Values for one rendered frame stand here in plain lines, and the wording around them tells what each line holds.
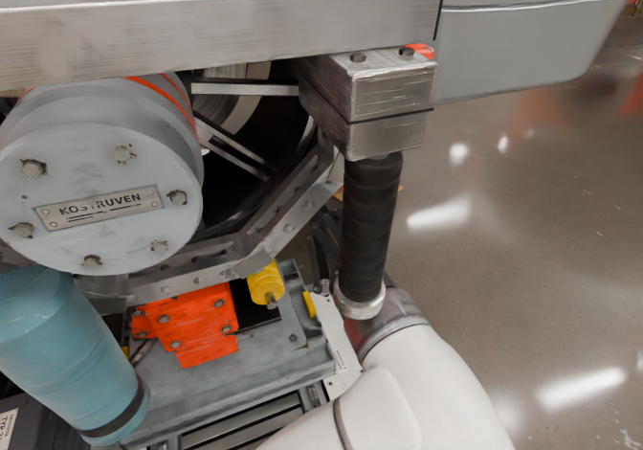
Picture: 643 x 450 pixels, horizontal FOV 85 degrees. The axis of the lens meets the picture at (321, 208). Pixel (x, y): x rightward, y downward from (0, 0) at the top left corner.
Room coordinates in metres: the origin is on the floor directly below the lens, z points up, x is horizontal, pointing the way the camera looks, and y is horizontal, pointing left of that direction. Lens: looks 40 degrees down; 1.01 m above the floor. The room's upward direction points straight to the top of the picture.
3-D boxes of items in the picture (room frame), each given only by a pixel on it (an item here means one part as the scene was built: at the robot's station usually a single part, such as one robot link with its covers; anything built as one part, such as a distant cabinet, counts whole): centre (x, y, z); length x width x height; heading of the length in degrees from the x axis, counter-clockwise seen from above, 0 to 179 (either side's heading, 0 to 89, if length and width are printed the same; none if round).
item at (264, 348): (0.51, 0.27, 0.32); 0.40 x 0.30 x 0.28; 111
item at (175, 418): (0.51, 0.26, 0.13); 0.50 x 0.36 x 0.10; 111
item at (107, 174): (0.28, 0.18, 0.85); 0.21 x 0.14 x 0.14; 21
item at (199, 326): (0.38, 0.22, 0.48); 0.16 x 0.12 x 0.17; 21
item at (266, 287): (0.48, 0.13, 0.51); 0.29 x 0.06 x 0.06; 21
